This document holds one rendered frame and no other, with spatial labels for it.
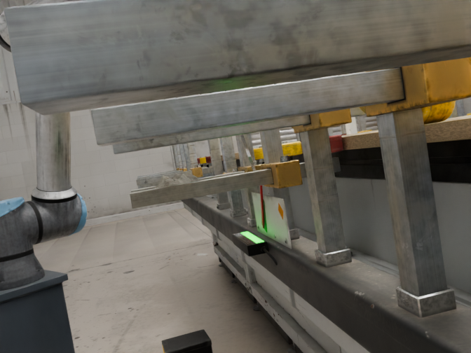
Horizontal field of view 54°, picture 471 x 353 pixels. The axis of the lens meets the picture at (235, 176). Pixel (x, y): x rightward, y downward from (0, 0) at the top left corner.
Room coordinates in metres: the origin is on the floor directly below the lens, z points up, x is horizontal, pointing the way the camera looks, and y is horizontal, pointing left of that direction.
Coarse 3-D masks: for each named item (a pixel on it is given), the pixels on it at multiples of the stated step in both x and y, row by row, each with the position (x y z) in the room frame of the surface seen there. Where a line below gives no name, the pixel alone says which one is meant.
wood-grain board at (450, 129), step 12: (444, 120) 0.82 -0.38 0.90; (456, 120) 0.62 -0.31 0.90; (468, 120) 0.60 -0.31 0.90; (360, 132) 2.24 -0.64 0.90; (372, 132) 0.84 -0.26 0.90; (432, 132) 0.67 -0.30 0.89; (444, 132) 0.65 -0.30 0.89; (456, 132) 0.62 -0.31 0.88; (468, 132) 0.60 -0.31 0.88; (348, 144) 0.94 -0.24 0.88; (360, 144) 0.89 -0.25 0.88; (372, 144) 0.85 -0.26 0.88
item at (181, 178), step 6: (180, 174) 0.91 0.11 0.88; (192, 174) 0.93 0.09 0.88; (162, 180) 0.91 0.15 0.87; (168, 180) 0.88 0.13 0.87; (174, 180) 0.89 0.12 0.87; (180, 180) 0.90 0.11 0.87; (186, 180) 0.90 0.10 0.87; (192, 180) 0.91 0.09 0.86; (156, 186) 0.91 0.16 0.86; (162, 186) 0.88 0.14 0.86
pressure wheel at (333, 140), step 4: (332, 136) 0.94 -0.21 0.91; (336, 136) 0.94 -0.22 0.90; (340, 136) 0.95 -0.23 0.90; (332, 140) 0.93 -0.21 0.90; (336, 140) 0.94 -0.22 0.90; (340, 140) 0.95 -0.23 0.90; (332, 144) 0.93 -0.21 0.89; (336, 144) 0.94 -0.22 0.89; (340, 144) 0.95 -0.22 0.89; (332, 148) 0.93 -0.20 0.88; (336, 148) 0.94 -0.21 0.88; (340, 148) 0.94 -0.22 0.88; (332, 152) 0.93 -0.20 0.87
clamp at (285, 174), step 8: (296, 160) 0.91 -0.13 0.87; (264, 168) 0.98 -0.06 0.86; (272, 168) 0.93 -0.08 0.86; (280, 168) 0.90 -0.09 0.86; (288, 168) 0.90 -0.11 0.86; (296, 168) 0.91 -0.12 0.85; (280, 176) 0.90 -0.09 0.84; (288, 176) 0.90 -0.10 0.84; (296, 176) 0.91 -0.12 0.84; (272, 184) 0.94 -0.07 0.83; (280, 184) 0.90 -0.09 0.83; (288, 184) 0.90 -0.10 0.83; (296, 184) 0.91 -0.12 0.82
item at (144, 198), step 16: (336, 160) 0.96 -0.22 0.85; (224, 176) 0.92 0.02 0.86; (240, 176) 0.92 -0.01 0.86; (256, 176) 0.93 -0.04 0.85; (272, 176) 0.93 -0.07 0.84; (304, 176) 0.95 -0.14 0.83; (144, 192) 0.88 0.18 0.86; (160, 192) 0.89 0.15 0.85; (176, 192) 0.89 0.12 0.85; (192, 192) 0.90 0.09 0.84; (208, 192) 0.91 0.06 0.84
